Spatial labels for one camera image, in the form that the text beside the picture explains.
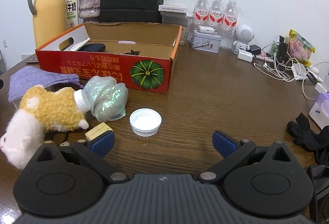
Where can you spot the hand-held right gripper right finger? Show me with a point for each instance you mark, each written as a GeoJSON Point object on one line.
{"type": "Point", "coordinates": [223, 143]}

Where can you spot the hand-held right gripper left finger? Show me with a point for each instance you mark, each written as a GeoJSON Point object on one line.
{"type": "Point", "coordinates": [104, 143]}

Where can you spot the small wooden block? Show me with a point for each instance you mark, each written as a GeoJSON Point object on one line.
{"type": "Point", "coordinates": [96, 131]}

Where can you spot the iridescent plastic bottle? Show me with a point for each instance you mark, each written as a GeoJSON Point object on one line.
{"type": "Point", "coordinates": [108, 98]}

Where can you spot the large white bottle cap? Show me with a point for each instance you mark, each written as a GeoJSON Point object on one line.
{"type": "Point", "coordinates": [145, 123]}

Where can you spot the yellow white plush toy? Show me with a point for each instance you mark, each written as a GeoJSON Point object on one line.
{"type": "Point", "coordinates": [51, 110]}

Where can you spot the red cardboard box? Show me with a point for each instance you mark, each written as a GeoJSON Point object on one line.
{"type": "Point", "coordinates": [108, 69]}

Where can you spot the navy zip case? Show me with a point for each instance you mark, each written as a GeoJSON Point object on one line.
{"type": "Point", "coordinates": [93, 47]}

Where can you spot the purple cloth pouch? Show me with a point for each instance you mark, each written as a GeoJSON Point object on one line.
{"type": "Point", "coordinates": [28, 82]}

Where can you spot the black gloves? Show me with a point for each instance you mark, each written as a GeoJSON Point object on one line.
{"type": "Point", "coordinates": [305, 134]}

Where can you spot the white charger block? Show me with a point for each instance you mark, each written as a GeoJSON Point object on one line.
{"type": "Point", "coordinates": [244, 55]}

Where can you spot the black charger block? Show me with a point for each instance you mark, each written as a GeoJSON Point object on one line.
{"type": "Point", "coordinates": [255, 49]}

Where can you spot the white printed tin box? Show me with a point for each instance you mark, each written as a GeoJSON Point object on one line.
{"type": "Point", "coordinates": [205, 42]}

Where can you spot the purple tissue pack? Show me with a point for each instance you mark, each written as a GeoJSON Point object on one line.
{"type": "Point", "coordinates": [321, 108]}

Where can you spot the black stand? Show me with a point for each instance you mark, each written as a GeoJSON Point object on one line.
{"type": "Point", "coordinates": [320, 188]}

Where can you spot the small green bottle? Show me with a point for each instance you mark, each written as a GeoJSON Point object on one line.
{"type": "Point", "coordinates": [276, 49]}

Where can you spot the brown card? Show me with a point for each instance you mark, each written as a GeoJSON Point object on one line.
{"type": "Point", "coordinates": [32, 60]}

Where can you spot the white robot-shaped speaker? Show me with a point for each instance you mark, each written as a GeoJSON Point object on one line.
{"type": "Point", "coordinates": [244, 33]}

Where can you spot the small black bottle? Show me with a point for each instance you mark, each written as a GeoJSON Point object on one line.
{"type": "Point", "coordinates": [283, 48]}

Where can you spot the white earbuds case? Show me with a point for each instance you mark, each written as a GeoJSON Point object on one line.
{"type": "Point", "coordinates": [205, 29]}

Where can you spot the water bottle red label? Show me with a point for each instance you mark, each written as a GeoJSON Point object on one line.
{"type": "Point", "coordinates": [216, 15]}
{"type": "Point", "coordinates": [201, 12]}
{"type": "Point", "coordinates": [230, 21]}

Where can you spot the yellow snack packet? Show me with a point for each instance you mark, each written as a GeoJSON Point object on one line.
{"type": "Point", "coordinates": [300, 46]}

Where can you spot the clear seed container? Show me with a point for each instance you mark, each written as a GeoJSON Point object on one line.
{"type": "Point", "coordinates": [177, 18]}

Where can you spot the white milk carton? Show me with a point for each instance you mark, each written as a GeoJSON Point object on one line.
{"type": "Point", "coordinates": [71, 10]}

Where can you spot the yellow thermos jug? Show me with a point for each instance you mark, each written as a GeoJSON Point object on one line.
{"type": "Point", "coordinates": [48, 15]}

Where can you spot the pink mottled vase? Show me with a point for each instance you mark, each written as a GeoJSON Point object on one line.
{"type": "Point", "coordinates": [88, 3]}

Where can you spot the white wall outlet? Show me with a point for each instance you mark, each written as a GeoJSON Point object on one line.
{"type": "Point", "coordinates": [4, 42]}

